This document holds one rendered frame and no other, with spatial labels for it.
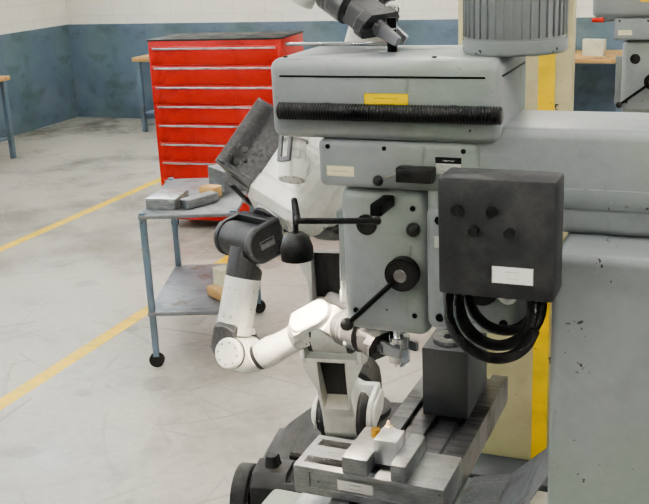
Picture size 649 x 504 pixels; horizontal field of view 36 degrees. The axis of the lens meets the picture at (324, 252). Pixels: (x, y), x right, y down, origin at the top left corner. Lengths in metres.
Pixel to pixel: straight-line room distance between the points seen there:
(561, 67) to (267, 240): 1.64
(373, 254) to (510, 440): 2.28
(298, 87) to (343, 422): 1.39
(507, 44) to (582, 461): 0.79
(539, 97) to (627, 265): 2.01
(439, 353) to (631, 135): 0.91
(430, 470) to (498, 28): 0.96
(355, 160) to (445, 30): 9.44
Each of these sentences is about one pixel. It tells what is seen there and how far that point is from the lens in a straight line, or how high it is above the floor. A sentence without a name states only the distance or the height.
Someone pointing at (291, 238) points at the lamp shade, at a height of 1.50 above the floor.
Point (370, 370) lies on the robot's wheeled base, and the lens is 3.35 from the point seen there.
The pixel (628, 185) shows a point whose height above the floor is 1.66.
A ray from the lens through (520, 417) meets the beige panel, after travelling 4.20.
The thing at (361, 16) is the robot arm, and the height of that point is 1.96.
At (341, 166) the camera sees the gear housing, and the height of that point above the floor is 1.67.
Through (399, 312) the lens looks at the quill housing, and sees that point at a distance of 2.10.
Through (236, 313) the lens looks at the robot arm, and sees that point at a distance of 2.47.
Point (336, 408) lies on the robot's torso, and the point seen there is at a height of 0.75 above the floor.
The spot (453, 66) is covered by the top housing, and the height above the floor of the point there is 1.88.
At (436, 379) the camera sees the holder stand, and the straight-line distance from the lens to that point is 2.59.
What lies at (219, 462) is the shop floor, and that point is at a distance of 4.39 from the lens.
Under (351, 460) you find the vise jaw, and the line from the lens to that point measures 2.22.
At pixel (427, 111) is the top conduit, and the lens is 1.90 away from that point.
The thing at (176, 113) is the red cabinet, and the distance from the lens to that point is 7.66.
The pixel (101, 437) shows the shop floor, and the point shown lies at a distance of 4.73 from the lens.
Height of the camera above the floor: 2.11
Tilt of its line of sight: 17 degrees down
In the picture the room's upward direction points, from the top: 3 degrees counter-clockwise
